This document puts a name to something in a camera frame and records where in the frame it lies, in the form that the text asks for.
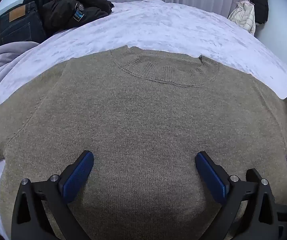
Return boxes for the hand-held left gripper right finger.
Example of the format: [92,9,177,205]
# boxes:
[195,151,281,240]

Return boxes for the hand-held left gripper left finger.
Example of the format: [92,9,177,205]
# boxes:
[11,150,94,240]

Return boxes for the olive knit sweater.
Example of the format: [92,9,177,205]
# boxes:
[0,45,287,240]

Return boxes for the grey crumpled blanket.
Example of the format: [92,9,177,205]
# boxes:
[0,41,40,113]

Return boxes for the dark blue jeans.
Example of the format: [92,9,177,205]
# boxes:
[0,1,46,54]

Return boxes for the cream puffer jacket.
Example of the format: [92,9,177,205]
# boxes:
[228,1,256,35]

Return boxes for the lavender fleece bed blanket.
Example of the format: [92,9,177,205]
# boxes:
[0,0,287,240]

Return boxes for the black jacket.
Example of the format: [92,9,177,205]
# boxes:
[23,0,115,37]

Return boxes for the black hanging coat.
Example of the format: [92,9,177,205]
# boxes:
[248,0,269,25]

